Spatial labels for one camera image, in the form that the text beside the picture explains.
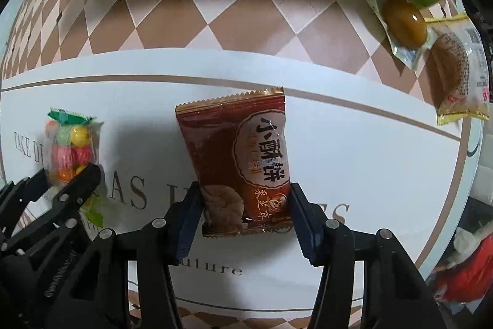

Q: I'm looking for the yellow trimmed bread packet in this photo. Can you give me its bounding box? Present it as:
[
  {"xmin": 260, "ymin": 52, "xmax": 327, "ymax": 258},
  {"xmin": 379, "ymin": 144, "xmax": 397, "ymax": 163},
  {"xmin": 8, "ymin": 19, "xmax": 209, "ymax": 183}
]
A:
[{"xmin": 425, "ymin": 13, "xmax": 490, "ymax": 126}]

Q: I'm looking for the packaged braised egg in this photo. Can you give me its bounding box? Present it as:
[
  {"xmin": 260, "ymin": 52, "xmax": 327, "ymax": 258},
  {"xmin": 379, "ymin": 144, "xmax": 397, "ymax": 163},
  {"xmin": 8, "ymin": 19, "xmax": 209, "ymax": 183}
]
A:
[{"xmin": 367, "ymin": 0, "xmax": 436, "ymax": 70}]

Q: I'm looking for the red brown biscuit bag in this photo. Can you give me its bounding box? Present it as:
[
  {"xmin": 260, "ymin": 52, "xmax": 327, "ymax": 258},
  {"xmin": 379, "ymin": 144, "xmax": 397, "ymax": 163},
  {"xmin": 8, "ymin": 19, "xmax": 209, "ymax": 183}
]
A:
[{"xmin": 175, "ymin": 87, "xmax": 291, "ymax": 238}]

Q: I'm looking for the colorful candy ball bag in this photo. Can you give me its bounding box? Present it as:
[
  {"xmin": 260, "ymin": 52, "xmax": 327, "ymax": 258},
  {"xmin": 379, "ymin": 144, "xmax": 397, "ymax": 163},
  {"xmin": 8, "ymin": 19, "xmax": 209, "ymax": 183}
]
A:
[{"xmin": 43, "ymin": 108, "xmax": 105, "ymax": 230}]

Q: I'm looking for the checkered printed table mat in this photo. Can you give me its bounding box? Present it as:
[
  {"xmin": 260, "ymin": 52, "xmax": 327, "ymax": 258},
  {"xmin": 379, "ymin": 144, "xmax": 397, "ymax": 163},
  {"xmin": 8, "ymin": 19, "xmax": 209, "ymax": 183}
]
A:
[{"xmin": 0, "ymin": 0, "xmax": 485, "ymax": 329}]

